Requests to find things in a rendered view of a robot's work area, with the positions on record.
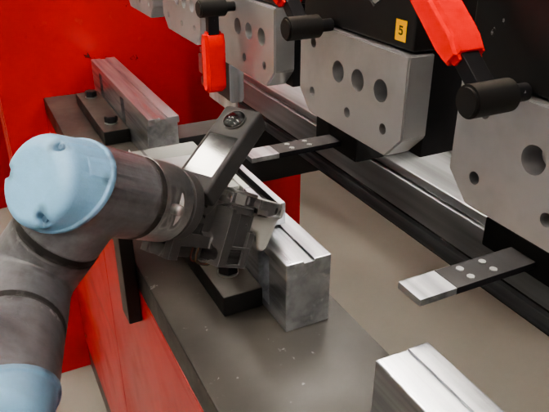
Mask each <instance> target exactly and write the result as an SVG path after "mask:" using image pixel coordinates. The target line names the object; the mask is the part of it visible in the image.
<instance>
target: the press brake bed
mask: <svg viewBox="0 0 549 412"><path fill-rule="evenodd" d="M77 291H78V300H79V305H80V310H81V315H82V319H83V328H84V333H85V338H86V342H87V346H88V351H89V356H90V361H91V367H92V369H93V372H94V375H95V377H96V381H97V384H98V387H99V389H100V393H101V395H102V398H103V401H104V403H105V408H106V410H107V412H204V411H203V409H202V407H201V405H200V404H199V401H198V399H197V398H196V396H195V394H194V392H193V390H192V388H191V386H190V385H189V383H188V381H187V379H186V377H185V375H184V373H183V371H182V370H181V367H180V366H179V364H178V362H177V360H176V358H175V357H174V355H173V353H172V350H171V348H170V347H169V345H168V343H167V341H166V339H165V337H164V336H163V333H162V331H161V329H160V328H159V327H158V324H157V322H156V320H155V318H154V316H153V315H152V313H151V311H150V309H149V307H148V305H147V303H146V301H145V300H144V298H143V296H142V294H141V291H140V290H139V295H140V302H141V314H142V321H139V322H136V323H133V324H129V322H128V320H127V317H126V316H125V314H124V311H123V305H122V299H121V293H120V287H119V280H118V269H117V263H116V257H115V251H114V241H113V239H111V240H110V241H109V243H108V244H107V245H106V246H105V248H104V249H103V250H102V252H101V253H100V255H99V257H98V258H97V259H96V261H95V263H94V264H93V265H92V267H91V268H90V270H89V271H88V272H87V274H86V275H85V276H84V277H83V279H82V280H81V282H80V283H79V284H78V286H77Z"/></svg>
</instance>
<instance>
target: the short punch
mask: <svg viewBox="0 0 549 412"><path fill-rule="evenodd" d="M225 73H226V87H225V89H224V90H223V91H222V92H211V93H209V96H210V97H211V98H212V99H213V100H215V101H216V102H218V103H219V104H220V105H222V106H223V107H226V106H233V107H238V102H242V101H243V100H244V88H243V72H242V71H240V70H239V69H236V68H235V67H234V66H232V65H230V64H228V63H225Z"/></svg>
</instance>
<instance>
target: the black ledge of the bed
mask: <svg viewBox="0 0 549 412"><path fill-rule="evenodd" d="M43 100H44V105H45V109H46V114H47V117H48V118H49V120H50V122H51V124H52V126H53V128H54V129H55V131H56V134H59V135H63V136H67V137H74V138H79V137H82V138H89V139H92V140H95V141H98V142H100V143H102V144H103V145H105V143H104V142H103V141H102V140H101V138H100V137H99V135H98V134H97V132H96V130H95V129H94V127H93V126H92V125H91V124H90V122H89V121H88V119H87V117H86V116H85V115H84V113H83V112H82V111H81V109H80V108H79V106H78V104H77V99H76V94H70V95H63V96H52V97H45V98H44V99H43ZM141 244H142V240H133V247H134V254H135V261H136V274H137V281H138V288H139V290H140V291H141V294H142V296H143V298H144V300H145V301H146V303H147V305H148V307H149V309H150V311H151V313H152V315H153V316H154V318H155V320H156V322H157V324H158V327H159V328H160V329H161V331H162V333H163V336H164V337H165V339H166V341H167V343H168V345H169V347H170V348H171V350H172V353H173V355H174V357H175V358H176V360H177V362H178V364H179V366H180V367H181V370H182V371H183V373H184V375H185V377H186V379H187V381H188V383H189V385H190V386H191V388H192V390H193V392H194V394H195V396H196V398H197V399H198V401H199V404H200V405H201V407H202V409H203V411H204V412H371V409H372V400H373V384H374V374H375V366H376V361H377V360H379V359H381V358H384V357H387V356H389V354H388V353H387V352H386V351H385V350H384V349H383V348H382V347H381V346H380V345H379V344H378V343H377V342H376V341H375V340H374V339H373V338H372V337H371V336H370V335H369V334H368V333H367V332H366V330H365V329H364V328H363V327H362V326H361V325H360V324H359V323H358V322H357V321H356V320H355V319H354V318H353V317H352V316H351V315H350V314H349V313H348V312H347V311H346V310H345V309H344V308H343V307H342V306H341V305H340V304H339V303H338V302H337V301H336V300H335V299H334V298H333V297H332V296H331V295H330V294H329V302H328V318H327V319H326V320H321V321H319V322H316V323H314V324H311V325H306V326H303V327H301V328H298V329H294V330H291V331H288V332H285V331H284V329H283V328H282V327H281V325H280V324H279V323H278V321H277V320H276V319H275V318H274V317H273V316H272V315H271V314H270V312H269V311H268V310H267V308H266V307H265V306H264V304H263V303H262V306H260V307H255V308H253V309H250V310H246V311H241V312H239V313H236V314H233V315H230V316H223V314H222V313H221V311H220V309H219V308H218V307H217V305H216V304H215V303H214V301H213V300H212V298H211V297H210V295H209V294H208V292H207V290H206V289H205V288H204V287H203V285H202V284H201V282H200V281H199V279H198V278H197V276H196V275H195V273H194V272H193V271H192V269H191V268H190V266H189V265H188V263H187V262H186V260H185V259H184V258H183V257H178V258H177V261H175V260H167V259H165V258H162V257H160V256H158V255H156V254H153V253H149V252H146V251H144V250H142V249H141Z"/></svg>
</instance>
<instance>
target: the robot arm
mask: <svg viewBox="0 0 549 412"><path fill-rule="evenodd" d="M265 129H266V124H265V121H264V119H263V117H262V115H261V113H260V112H257V111H253V110H246V109H242V108H238V107H233V106H226V107H225V108H224V110H223V111H222V113H221V114H220V116H219V117H218V119H217V120H216V122H215V123H214V124H213V125H212V127H211V128H210V129H209V131H208V133H207V134H206V135H205V137H204V138H203V139H202V140H201V142H200V143H199V145H198V146H197V148H196V149H195V150H194V152H193V154H192V155H191V156H190V157H189V158H188V160H187V161H186V163H185V164H184V166H183V167H182V168H180V167H178V166H176V165H175V164H173V163H168V162H164V161H162V160H158V159H153V158H150V157H147V156H142V155H139V154H134V153H131V152H127V151H125V150H120V149H116V148H113V147H110V146H105V145H103V144H102V143H100V142H98V141H95V140H92V139H89V138H82V137H79V138H74V137H67V136H63V135H59V134H54V133H46V134H41V135H38V136H35V137H33V138H31V139H29V140H28V141H26V142H25V143H24V144H23V145H22V146H21V147H20V148H19V149H18V150H17V151H16V153H15V154H14V156H13V157H12V159H11V162H10V163H9V166H10V168H11V171H10V176H9V177H7V178H6V179H5V186H4V190H5V199H6V202H7V207H8V209H9V211H10V213H11V215H12V216H13V218H12V219H11V220H10V222H9V223H8V225H7V227H6V228H5V230H4V231H3V233H2V234H1V235H0V412H56V408H57V407H58V405H59V404H60V399H61V394H62V386H61V383H60V379H61V371H62V365H63V358H64V350H65V340H66V334H67V328H68V321H69V309H70V301H71V297H72V294H73V292H74V290H75V289H76V288H77V286H78V284H79V283H80V282H81V280H82V279H83V277H84V276H85V275H86V274H87V272H88V271H89V270H90V268H91V267H92V265H93V264H94V263H95V261H96V259H97V258H98V257H99V255H100V253H101V252H102V250H103V249H104V248H105V246H106V245H107V244H108V243H109V241H110V240H111V239H113V238H117V239H126V240H142V244H141V249H142V250H144V251H146V252H149V253H153V254H156V255H158V256H160V257H161V258H165V259H167V260H175V261H177V258H178V257H187V258H189V259H190V260H191V261H192V262H196V263H197V264H199V265H201V266H208V265H213V266H216V267H226V268H242V269H244V268H245V265H246V262H247V259H248V254H249V252H250V249H251V247H252V242H253V238H254V235H255V234H253V233H250V231H255V233H256V247H257V251H263V250H264V249H265V248H266V246H267V244H268V242H269V240H270V237H271V235H272V232H273V230H274V228H275V225H276V222H277V221H278V220H279V219H281V218H282V217H283V212H284V210H283V205H282V204H279V203H276V202H273V201H270V200H268V199H262V198H259V197H258V195H256V194H253V193H250V192H247V191H244V190H240V189H236V188H234V187H231V186H228V185H229V183H230V181H231V180H232V178H233V177H234V175H235V174H236V172H237V171H238V170H239V168H240V166H241V165H242V163H243V161H244V160H245V159H246V158H247V156H248V154H249V153H250V151H251V150H252V148H253V147H254V145H255V144H256V143H257V141H258V139H259V138H260V136H261V134H262V133H263V132H264V131H265ZM259 214H260V215H261V216H257V215H259ZM191 258H193V259H195V260H192V259H191ZM199 261H201V262H206V263H205V264H203V263H199Z"/></svg>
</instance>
